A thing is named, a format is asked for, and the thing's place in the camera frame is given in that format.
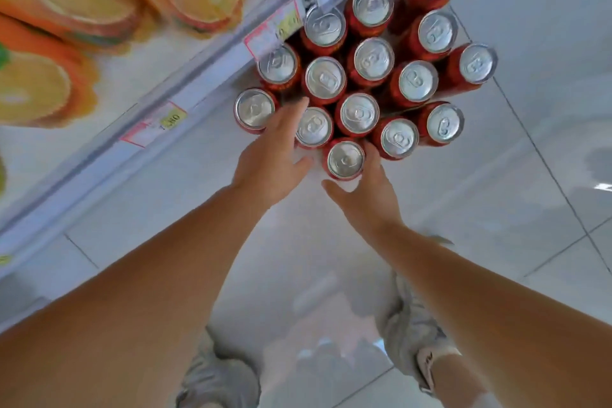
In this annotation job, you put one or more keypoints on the red soda can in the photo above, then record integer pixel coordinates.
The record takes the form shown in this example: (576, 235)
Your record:
(345, 159)
(314, 127)

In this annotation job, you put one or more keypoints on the person's grey shoe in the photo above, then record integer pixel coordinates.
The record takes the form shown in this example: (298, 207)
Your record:
(220, 381)
(411, 326)

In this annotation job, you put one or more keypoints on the cluster of red cans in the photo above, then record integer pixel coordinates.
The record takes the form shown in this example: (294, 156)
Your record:
(373, 59)

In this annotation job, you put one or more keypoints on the person's grey left shoe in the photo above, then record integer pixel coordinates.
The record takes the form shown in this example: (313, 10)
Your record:
(220, 381)

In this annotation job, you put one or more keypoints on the person's right thumb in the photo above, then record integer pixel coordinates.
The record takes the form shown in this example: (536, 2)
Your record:
(336, 189)

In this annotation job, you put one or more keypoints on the person's left thumb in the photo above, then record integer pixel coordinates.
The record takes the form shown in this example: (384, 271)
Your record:
(302, 167)

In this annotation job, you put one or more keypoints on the person's left hand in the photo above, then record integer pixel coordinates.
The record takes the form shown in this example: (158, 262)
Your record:
(265, 168)

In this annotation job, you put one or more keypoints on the person's right hand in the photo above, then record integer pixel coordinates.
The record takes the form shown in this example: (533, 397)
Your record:
(368, 199)

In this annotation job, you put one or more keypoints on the person's right leg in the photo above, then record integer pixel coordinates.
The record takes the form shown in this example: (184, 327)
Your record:
(456, 381)

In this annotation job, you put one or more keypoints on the person's grey right shoe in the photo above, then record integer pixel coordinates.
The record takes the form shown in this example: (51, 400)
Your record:
(411, 326)

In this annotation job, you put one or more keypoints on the person's right forearm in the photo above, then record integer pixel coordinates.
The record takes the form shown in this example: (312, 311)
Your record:
(502, 321)

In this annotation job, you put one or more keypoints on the person's left forearm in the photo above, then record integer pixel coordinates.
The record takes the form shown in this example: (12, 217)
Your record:
(143, 302)

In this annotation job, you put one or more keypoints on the red and yellow price tag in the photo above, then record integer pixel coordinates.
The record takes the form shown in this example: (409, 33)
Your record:
(272, 30)
(155, 124)

